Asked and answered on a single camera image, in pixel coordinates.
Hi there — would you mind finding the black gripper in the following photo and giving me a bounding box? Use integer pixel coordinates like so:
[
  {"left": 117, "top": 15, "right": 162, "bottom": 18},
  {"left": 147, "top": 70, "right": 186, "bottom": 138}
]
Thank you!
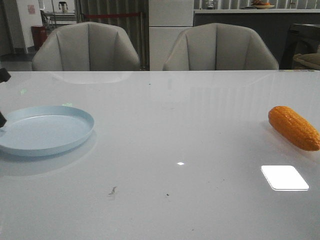
[{"left": 0, "top": 67, "right": 12, "bottom": 131}]

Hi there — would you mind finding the light blue round plate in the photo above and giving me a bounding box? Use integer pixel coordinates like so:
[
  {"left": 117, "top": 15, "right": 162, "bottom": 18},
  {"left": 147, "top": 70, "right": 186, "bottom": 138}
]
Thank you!
[{"left": 0, "top": 105, "right": 95, "bottom": 157}]

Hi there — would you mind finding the orange toy corn cob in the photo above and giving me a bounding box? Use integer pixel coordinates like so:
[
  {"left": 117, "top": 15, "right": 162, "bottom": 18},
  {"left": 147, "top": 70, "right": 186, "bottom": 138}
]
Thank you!
[{"left": 268, "top": 106, "right": 320, "bottom": 152}]

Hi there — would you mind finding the background metal table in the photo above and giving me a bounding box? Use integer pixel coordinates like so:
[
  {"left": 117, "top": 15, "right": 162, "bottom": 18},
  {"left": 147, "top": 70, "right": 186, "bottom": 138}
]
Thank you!
[{"left": 38, "top": 0, "right": 77, "bottom": 30}]

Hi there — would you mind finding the grey armchair left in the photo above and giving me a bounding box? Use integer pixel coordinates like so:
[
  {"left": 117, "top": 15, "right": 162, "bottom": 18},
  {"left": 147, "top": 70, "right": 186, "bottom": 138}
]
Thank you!
[{"left": 32, "top": 21, "right": 140, "bottom": 72}]

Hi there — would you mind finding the grey armchair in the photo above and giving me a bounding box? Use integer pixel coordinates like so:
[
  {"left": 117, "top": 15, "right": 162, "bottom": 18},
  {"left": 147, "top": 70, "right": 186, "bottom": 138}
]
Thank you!
[
  {"left": 163, "top": 23, "right": 279, "bottom": 71},
  {"left": 32, "top": 21, "right": 140, "bottom": 72}
]

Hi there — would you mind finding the red barrier belt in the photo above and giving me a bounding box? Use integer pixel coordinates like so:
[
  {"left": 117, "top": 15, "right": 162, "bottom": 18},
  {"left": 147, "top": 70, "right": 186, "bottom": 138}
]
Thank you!
[{"left": 82, "top": 12, "right": 144, "bottom": 19}]

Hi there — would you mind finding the white cabinet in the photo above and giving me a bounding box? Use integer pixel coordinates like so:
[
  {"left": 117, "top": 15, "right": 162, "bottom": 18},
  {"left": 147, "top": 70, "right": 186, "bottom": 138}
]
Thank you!
[{"left": 148, "top": 0, "right": 194, "bottom": 71}]

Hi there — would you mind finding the grey armchair right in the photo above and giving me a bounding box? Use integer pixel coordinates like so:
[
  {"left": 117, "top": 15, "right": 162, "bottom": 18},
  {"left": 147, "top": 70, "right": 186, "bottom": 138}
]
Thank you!
[{"left": 163, "top": 23, "right": 279, "bottom": 71}]

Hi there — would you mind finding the fruit bowl on counter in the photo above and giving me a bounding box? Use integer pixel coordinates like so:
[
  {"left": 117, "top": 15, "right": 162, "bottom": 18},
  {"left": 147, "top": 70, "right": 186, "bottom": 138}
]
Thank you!
[{"left": 251, "top": 0, "right": 274, "bottom": 10}]

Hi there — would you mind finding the dark grey counter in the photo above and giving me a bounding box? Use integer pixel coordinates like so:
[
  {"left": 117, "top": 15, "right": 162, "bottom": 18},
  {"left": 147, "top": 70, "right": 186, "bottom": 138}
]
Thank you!
[{"left": 193, "top": 9, "right": 320, "bottom": 66}]

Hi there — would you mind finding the beige cushion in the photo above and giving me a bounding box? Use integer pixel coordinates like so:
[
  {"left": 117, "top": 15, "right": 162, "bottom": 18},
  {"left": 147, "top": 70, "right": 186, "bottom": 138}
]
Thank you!
[{"left": 293, "top": 53, "right": 320, "bottom": 70}]

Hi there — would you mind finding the pink wall notice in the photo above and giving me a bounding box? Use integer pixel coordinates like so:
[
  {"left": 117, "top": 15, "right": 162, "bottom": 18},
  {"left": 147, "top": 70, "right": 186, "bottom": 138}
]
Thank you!
[{"left": 27, "top": 4, "right": 36, "bottom": 15}]

